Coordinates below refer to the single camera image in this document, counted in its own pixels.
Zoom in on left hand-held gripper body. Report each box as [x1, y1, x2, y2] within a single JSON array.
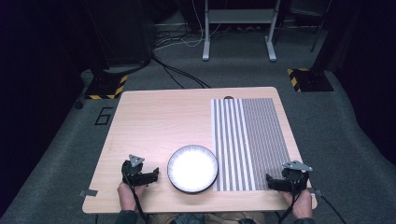
[[120, 154, 148, 188]]

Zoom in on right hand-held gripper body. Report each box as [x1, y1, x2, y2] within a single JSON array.
[[281, 160, 314, 194]]

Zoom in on person's left hand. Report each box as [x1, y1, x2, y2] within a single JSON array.
[[117, 181, 148, 213]]

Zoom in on person's right hand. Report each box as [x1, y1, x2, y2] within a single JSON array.
[[279, 188, 314, 220]]

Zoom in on grey table edge clamp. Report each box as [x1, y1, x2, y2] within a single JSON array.
[[307, 187, 324, 198], [78, 189, 99, 198]]

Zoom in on white plate with dark rim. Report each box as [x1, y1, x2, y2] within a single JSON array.
[[166, 144, 219, 194]]

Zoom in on grey striped placemat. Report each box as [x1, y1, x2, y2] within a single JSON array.
[[210, 97, 292, 192]]

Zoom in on person's legs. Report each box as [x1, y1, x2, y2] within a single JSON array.
[[145, 211, 266, 224]]

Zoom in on black stand base striped tape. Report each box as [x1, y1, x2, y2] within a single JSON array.
[[286, 67, 335, 93], [84, 68, 129, 101]]

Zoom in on right hand-held gripper cable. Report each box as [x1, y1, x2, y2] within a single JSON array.
[[277, 174, 302, 224]]

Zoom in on black cable beside table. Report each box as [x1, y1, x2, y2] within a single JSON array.
[[318, 193, 348, 224]]

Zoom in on black floor cables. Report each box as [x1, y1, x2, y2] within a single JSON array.
[[150, 54, 212, 90]]

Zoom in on white floor cables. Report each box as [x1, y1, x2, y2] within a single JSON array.
[[152, 0, 222, 52]]

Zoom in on white metal stand frame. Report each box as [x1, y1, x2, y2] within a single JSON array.
[[202, 0, 278, 63]]

